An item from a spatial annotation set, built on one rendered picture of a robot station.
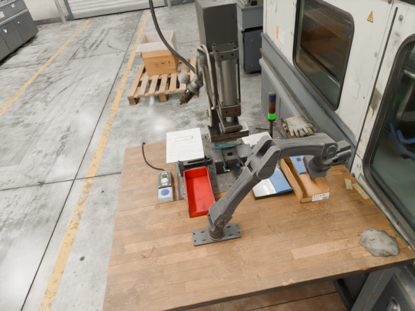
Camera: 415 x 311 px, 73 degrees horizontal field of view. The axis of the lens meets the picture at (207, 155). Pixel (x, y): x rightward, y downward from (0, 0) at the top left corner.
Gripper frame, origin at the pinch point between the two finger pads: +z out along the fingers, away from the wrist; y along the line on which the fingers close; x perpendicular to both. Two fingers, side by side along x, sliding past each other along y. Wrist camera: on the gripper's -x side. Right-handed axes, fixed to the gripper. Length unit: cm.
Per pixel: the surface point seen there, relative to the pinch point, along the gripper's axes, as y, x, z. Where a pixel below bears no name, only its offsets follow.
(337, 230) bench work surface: -26.2, -2.5, -4.2
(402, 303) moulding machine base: -60, -27, 13
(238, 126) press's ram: 24.6, 26.1, -5.1
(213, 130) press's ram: 27.3, 36.7, 1.2
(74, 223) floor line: 20, 163, 132
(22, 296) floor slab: -31, 186, 100
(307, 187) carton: -5.9, -0.7, 7.9
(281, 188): -4.1, 11.6, 6.9
